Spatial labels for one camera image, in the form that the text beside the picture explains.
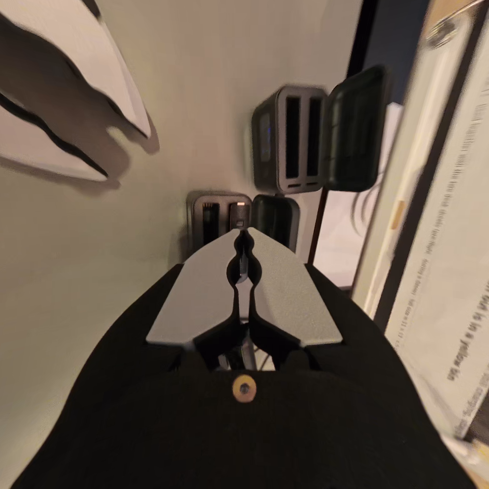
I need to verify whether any white instruction sheet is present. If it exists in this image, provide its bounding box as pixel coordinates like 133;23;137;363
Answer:
382;23;489;440

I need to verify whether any white stand base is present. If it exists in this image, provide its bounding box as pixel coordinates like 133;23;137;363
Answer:
312;103;405;289

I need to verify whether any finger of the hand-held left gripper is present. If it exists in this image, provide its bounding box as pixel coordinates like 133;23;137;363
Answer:
0;0;153;142
0;92;110;182

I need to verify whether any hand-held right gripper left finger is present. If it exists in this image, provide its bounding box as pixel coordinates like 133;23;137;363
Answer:
145;228;247;354

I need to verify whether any dark flat pad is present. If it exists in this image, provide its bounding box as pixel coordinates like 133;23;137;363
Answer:
359;0;432;104

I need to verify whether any black battery charging case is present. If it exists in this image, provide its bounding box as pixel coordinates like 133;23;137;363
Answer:
186;190;301;260
251;65;388;195

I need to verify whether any black camera battery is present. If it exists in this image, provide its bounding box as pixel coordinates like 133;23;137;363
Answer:
227;199;253;285

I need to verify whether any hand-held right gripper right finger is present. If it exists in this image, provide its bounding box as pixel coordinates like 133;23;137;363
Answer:
246;227;344;356

